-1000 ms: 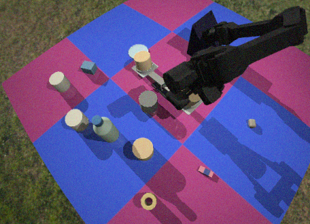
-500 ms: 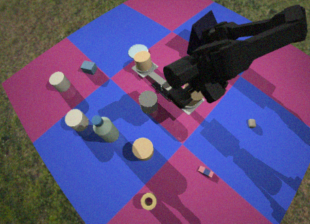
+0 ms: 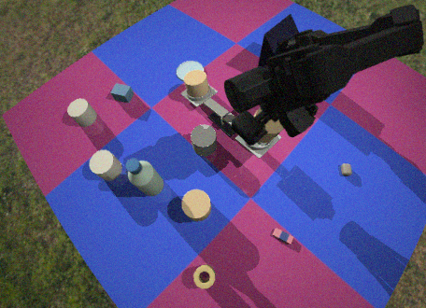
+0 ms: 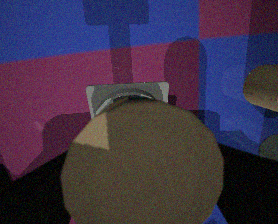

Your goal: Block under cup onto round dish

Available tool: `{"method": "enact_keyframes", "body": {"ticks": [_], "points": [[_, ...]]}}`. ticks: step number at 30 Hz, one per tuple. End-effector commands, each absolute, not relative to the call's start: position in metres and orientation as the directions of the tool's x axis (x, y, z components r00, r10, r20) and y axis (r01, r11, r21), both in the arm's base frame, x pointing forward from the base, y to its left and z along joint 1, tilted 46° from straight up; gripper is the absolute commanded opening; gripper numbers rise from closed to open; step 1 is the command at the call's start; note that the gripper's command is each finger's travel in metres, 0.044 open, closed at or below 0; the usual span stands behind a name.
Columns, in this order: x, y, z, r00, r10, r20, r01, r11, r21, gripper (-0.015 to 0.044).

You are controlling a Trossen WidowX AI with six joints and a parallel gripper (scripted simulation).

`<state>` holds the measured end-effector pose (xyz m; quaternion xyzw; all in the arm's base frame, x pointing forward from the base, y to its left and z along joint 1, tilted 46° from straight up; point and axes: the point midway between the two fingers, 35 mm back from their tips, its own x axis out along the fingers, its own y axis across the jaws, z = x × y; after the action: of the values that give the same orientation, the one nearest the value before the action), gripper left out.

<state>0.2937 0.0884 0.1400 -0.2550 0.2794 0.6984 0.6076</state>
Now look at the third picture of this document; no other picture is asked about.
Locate grey balance beam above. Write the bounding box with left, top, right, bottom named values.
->
left=181, top=84, right=281, bottom=159

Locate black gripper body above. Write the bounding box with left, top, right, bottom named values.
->
left=232, top=98, right=280, bottom=146

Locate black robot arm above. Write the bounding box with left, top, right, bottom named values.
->
left=224, top=5, right=424, bottom=137

